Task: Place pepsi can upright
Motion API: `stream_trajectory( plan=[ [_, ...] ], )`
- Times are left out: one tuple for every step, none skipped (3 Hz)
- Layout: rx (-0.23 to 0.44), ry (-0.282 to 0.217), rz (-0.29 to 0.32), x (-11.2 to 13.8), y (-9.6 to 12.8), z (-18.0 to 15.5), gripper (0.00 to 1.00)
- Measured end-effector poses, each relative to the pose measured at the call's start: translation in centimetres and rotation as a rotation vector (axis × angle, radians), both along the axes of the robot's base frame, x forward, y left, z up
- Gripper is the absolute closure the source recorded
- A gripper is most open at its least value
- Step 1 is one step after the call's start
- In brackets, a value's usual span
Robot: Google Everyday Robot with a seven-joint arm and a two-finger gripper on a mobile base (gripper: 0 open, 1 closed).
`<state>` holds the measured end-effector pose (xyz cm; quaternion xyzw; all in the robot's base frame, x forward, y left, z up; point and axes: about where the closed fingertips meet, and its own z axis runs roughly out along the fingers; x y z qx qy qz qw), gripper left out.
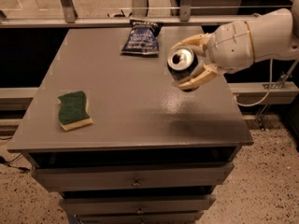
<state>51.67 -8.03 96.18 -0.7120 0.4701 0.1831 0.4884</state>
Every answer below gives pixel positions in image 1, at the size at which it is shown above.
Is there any blue pepsi can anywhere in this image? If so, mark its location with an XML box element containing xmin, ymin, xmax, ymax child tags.
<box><xmin>167</xmin><ymin>46</ymin><xmax>198</xmax><ymax>87</ymax></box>

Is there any bottom grey drawer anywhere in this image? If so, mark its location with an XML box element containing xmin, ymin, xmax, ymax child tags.
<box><xmin>78</xmin><ymin>211</ymin><xmax>203</xmax><ymax>224</ymax></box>

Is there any green yellow sponge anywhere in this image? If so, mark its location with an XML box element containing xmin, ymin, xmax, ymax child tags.
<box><xmin>58</xmin><ymin>91</ymin><xmax>93</xmax><ymax>131</ymax></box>

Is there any blue chip bag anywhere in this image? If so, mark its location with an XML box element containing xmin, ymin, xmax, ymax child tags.
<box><xmin>121</xmin><ymin>20</ymin><xmax>164</xmax><ymax>55</ymax></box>

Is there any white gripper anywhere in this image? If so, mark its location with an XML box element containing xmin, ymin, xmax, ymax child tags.
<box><xmin>172</xmin><ymin>21</ymin><xmax>254</xmax><ymax>91</ymax></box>

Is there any grey drawer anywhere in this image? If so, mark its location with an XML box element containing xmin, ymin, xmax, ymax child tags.
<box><xmin>60</xmin><ymin>194</ymin><xmax>216</xmax><ymax>215</ymax></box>
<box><xmin>32</xmin><ymin>161</ymin><xmax>234</xmax><ymax>192</ymax></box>
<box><xmin>78</xmin><ymin>211</ymin><xmax>203</xmax><ymax>224</ymax></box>

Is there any metal rail frame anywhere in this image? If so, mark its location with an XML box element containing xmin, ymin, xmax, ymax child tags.
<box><xmin>0</xmin><ymin>0</ymin><xmax>299</xmax><ymax>30</ymax></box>

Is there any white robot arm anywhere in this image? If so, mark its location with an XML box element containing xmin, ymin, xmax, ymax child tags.
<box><xmin>174</xmin><ymin>0</ymin><xmax>299</xmax><ymax>91</ymax></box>

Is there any grey drawer cabinet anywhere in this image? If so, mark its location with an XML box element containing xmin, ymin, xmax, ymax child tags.
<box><xmin>7</xmin><ymin>26</ymin><xmax>255</xmax><ymax>224</ymax></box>

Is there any black floor cable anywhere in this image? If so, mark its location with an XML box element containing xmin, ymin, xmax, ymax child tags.
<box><xmin>0</xmin><ymin>136</ymin><xmax>32</xmax><ymax>173</ymax></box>

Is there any middle grey drawer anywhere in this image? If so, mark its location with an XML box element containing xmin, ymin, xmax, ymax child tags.
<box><xmin>60</xmin><ymin>194</ymin><xmax>216</xmax><ymax>215</ymax></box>

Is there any top grey drawer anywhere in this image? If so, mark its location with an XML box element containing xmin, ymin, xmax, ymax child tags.
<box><xmin>32</xmin><ymin>161</ymin><xmax>234</xmax><ymax>192</ymax></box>

